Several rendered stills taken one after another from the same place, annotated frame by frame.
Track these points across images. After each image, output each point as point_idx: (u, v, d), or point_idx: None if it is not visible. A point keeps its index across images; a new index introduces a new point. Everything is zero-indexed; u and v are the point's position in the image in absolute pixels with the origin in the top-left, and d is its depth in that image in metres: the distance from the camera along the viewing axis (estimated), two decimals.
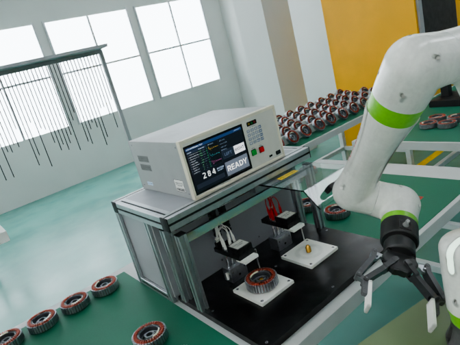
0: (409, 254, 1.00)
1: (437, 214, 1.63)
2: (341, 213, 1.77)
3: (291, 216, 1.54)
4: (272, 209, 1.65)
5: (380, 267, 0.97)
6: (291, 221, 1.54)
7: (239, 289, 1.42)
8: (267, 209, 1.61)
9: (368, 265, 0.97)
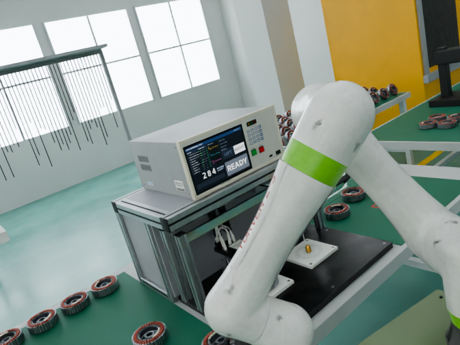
0: None
1: None
2: (341, 213, 1.77)
3: None
4: None
5: None
6: None
7: None
8: None
9: None
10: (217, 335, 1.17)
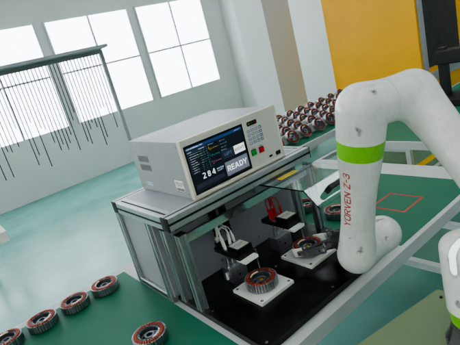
0: (333, 238, 1.38)
1: (437, 214, 1.63)
2: None
3: (291, 217, 1.54)
4: (272, 209, 1.65)
5: (331, 233, 1.47)
6: (291, 221, 1.54)
7: (239, 289, 1.42)
8: (267, 209, 1.61)
9: (335, 231, 1.49)
10: (302, 242, 1.56)
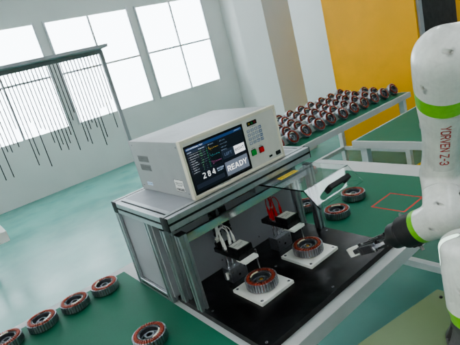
0: None
1: None
2: (341, 213, 1.77)
3: (291, 217, 1.54)
4: (272, 209, 1.65)
5: None
6: (291, 221, 1.54)
7: (239, 289, 1.42)
8: (267, 209, 1.61)
9: (369, 252, 1.26)
10: (302, 242, 1.56)
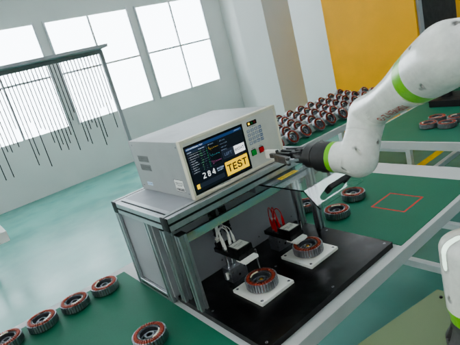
0: None
1: (437, 214, 1.63)
2: (341, 213, 1.77)
3: (294, 228, 1.55)
4: (275, 220, 1.67)
5: None
6: (294, 233, 1.55)
7: (239, 289, 1.42)
8: (270, 221, 1.62)
9: (283, 161, 1.35)
10: (302, 242, 1.56)
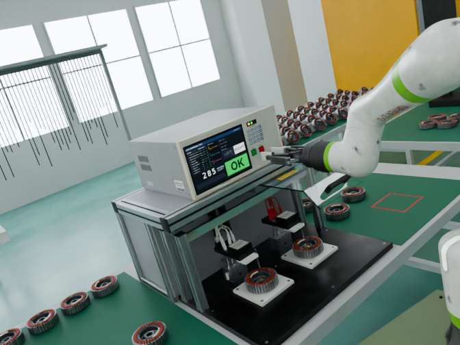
0: None
1: (437, 214, 1.63)
2: (341, 213, 1.77)
3: (291, 217, 1.54)
4: (272, 209, 1.65)
5: None
6: (291, 221, 1.54)
7: (239, 289, 1.42)
8: (267, 209, 1.61)
9: (280, 163, 1.35)
10: (302, 242, 1.56)
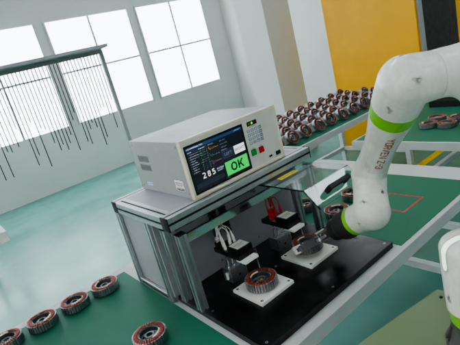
0: None
1: (437, 214, 1.63)
2: None
3: (291, 217, 1.54)
4: (272, 209, 1.65)
5: None
6: (291, 221, 1.54)
7: (239, 289, 1.42)
8: (267, 209, 1.61)
9: (311, 247, 1.41)
10: (302, 239, 1.56)
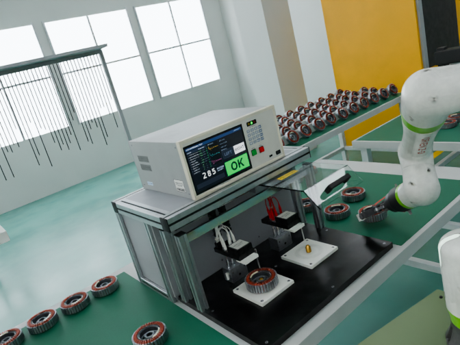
0: None
1: (437, 214, 1.63)
2: (341, 213, 1.77)
3: (291, 217, 1.54)
4: (272, 209, 1.65)
5: (376, 213, 1.57)
6: (291, 221, 1.54)
7: (239, 289, 1.42)
8: (267, 209, 1.61)
9: (370, 215, 1.57)
10: (369, 209, 1.71)
